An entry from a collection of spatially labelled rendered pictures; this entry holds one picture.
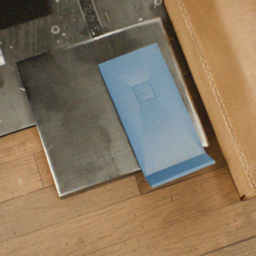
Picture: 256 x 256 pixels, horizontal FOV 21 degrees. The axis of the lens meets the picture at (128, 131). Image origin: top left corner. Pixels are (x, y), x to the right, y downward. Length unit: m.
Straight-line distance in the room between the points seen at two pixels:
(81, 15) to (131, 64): 0.09
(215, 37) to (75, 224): 0.26
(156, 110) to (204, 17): 0.13
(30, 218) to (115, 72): 0.18
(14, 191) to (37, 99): 0.10
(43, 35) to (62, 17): 0.03
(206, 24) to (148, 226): 0.24
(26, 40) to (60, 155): 0.15
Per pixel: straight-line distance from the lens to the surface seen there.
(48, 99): 0.75
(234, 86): 0.78
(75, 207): 0.74
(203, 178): 0.75
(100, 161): 0.73
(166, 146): 0.73
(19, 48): 0.80
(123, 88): 0.75
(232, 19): 0.81
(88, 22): 0.80
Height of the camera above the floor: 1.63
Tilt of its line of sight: 75 degrees down
